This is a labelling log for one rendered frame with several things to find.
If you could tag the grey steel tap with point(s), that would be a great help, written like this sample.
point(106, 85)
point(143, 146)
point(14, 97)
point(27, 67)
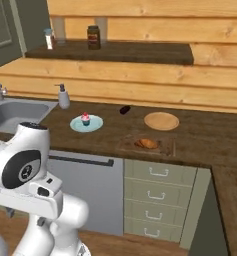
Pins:
point(0, 90)

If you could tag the light blue plate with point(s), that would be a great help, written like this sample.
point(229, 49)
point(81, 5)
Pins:
point(95, 124)

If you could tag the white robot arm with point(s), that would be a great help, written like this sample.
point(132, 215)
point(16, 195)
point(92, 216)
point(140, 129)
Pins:
point(30, 233)

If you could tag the dark chocolate pastry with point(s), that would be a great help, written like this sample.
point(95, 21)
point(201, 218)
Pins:
point(125, 109)

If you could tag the pink frosted cupcake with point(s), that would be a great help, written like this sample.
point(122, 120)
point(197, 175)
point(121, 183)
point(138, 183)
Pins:
point(85, 119)

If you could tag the dark jam jar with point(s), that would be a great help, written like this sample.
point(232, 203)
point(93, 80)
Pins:
point(94, 38)

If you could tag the grey soap dispenser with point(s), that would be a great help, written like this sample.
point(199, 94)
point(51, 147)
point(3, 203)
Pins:
point(63, 98)

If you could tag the white bottle with blue cap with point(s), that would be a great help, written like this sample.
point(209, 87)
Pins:
point(49, 39)

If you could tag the brown croissant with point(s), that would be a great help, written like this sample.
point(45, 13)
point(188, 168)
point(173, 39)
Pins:
point(146, 143)

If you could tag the pale green drawer front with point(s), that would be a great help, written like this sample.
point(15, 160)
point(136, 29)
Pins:
point(180, 175)
point(173, 215)
point(176, 196)
point(170, 233)

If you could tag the grey window frame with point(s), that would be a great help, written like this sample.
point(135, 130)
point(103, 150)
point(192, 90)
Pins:
point(5, 43)

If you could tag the round wooden plate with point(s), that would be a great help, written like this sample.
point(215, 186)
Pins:
point(161, 121)

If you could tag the grey steel sink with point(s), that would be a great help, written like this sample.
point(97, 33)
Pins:
point(13, 115)

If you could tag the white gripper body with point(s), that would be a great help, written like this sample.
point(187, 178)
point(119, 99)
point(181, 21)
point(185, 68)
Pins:
point(23, 203)

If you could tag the dark wooden cutting board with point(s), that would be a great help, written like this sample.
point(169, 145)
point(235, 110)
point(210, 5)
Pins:
point(166, 148)

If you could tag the grey dishwasher door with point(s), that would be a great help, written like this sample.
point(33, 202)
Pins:
point(90, 200)

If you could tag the dark wooden wall shelf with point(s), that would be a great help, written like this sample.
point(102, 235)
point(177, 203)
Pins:
point(123, 53)

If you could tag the pale green cabinet side panel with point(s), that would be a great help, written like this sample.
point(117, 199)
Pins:
point(195, 206)

